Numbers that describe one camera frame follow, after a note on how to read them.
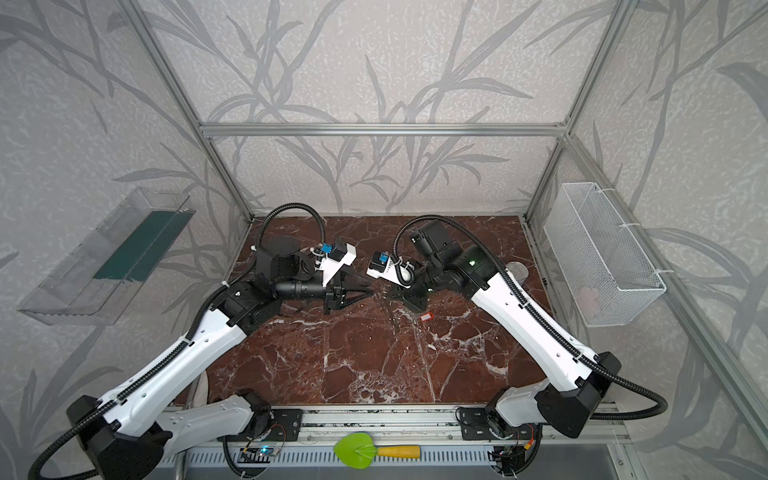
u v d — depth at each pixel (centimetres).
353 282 60
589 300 74
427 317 93
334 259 54
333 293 56
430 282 54
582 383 38
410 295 57
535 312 42
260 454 71
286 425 73
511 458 72
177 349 43
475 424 74
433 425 76
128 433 38
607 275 61
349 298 59
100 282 64
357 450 69
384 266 55
